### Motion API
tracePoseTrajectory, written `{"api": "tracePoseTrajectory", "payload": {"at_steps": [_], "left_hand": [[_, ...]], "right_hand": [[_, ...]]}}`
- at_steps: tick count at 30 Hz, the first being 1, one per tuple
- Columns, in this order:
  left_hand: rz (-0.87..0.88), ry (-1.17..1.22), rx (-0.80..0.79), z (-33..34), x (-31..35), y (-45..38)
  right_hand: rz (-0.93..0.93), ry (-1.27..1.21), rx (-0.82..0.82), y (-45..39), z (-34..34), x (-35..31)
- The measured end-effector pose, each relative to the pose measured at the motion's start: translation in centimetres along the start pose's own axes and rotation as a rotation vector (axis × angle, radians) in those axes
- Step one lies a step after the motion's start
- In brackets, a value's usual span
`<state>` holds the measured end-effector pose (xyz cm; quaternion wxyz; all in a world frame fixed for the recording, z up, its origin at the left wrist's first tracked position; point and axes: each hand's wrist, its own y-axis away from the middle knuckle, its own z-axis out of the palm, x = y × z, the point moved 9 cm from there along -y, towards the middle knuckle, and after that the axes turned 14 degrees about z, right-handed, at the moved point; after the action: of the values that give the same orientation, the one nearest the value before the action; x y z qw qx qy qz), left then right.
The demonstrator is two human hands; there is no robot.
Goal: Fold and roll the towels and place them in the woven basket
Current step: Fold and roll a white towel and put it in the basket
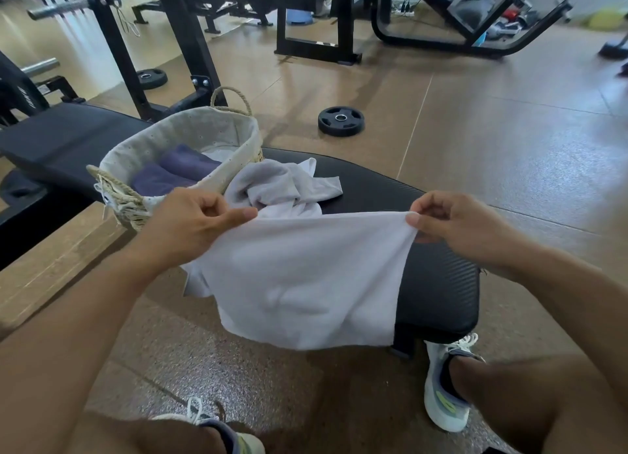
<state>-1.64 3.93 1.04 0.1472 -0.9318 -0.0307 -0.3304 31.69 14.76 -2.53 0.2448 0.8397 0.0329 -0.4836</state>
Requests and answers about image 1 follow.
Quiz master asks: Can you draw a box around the person's right hand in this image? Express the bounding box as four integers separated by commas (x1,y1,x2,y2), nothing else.
406,190,526,278

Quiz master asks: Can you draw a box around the person's left hand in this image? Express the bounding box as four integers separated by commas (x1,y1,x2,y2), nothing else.
128,187,258,273

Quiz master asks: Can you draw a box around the dark purple towel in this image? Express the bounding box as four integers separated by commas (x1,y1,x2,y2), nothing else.
131,163,197,197
158,143,222,181

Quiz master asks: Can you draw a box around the woven basket with white liner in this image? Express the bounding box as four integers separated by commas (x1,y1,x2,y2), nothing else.
86,87,265,232

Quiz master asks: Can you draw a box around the light grey towel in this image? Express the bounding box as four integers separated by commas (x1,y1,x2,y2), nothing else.
223,158,343,219

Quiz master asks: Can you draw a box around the person's left forearm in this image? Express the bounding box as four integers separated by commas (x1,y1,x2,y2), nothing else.
0,245,163,454

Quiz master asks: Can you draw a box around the person's right forearm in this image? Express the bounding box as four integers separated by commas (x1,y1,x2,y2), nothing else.
508,245,628,400

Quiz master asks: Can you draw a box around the person's right leg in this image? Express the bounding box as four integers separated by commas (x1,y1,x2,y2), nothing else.
449,353,628,454

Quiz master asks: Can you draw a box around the person's leg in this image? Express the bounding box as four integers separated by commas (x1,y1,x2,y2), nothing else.
63,412,229,454
449,353,628,454

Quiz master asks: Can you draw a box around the person's right white shoe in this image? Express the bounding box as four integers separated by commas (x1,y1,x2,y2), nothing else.
424,333,487,433

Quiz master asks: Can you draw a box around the person's white shoe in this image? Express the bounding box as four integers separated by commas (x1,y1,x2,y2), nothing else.
152,395,266,454
424,333,487,433

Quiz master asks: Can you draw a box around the person's left leg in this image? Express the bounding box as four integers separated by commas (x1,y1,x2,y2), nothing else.
63,412,229,454

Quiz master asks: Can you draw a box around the person's left white shoe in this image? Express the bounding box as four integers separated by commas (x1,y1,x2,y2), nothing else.
152,395,266,454

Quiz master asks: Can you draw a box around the black padded weight bench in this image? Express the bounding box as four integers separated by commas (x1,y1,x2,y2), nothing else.
0,103,481,359

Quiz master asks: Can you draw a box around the black steel base beam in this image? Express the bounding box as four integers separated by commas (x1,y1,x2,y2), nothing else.
0,193,97,271

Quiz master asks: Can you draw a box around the black rubber weight plate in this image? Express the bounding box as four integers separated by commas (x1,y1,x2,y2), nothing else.
317,106,366,138
136,68,169,91

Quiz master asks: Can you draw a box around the large black weight plate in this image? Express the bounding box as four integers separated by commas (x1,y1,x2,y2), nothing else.
0,172,48,207

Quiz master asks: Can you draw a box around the black steel squat rack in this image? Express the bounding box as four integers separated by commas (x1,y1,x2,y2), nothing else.
27,0,229,122

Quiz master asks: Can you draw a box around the black bumper plate white print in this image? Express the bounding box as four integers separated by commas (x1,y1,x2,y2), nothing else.
0,51,50,126

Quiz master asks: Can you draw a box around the silver steel barbell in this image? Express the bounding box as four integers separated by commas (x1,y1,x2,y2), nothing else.
20,58,61,79
27,0,153,21

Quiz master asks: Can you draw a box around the yellow green cushion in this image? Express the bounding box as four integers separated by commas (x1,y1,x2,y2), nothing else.
587,8,628,32

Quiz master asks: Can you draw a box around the black barbell stand frame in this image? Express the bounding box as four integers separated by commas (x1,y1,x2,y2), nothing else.
37,76,87,104

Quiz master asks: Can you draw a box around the black bench press frame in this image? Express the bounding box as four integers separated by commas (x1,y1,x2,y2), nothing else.
181,0,364,66

